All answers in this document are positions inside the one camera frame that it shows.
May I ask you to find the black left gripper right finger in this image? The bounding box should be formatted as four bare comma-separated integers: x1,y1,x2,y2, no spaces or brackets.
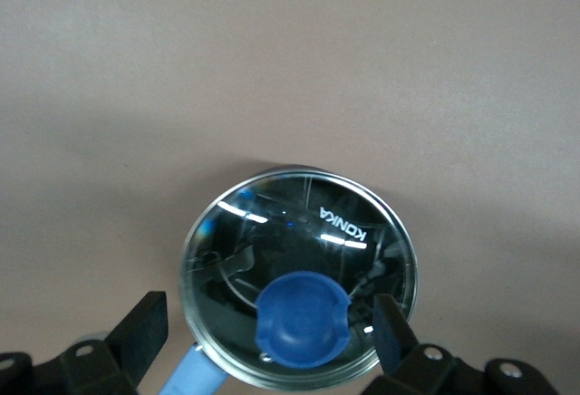
362,294,564,395

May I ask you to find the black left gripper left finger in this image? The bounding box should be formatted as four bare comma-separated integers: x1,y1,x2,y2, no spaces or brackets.
0,290,169,395

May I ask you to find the glass lid with blue knob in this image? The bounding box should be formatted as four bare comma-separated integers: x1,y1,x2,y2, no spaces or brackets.
179,166,419,390

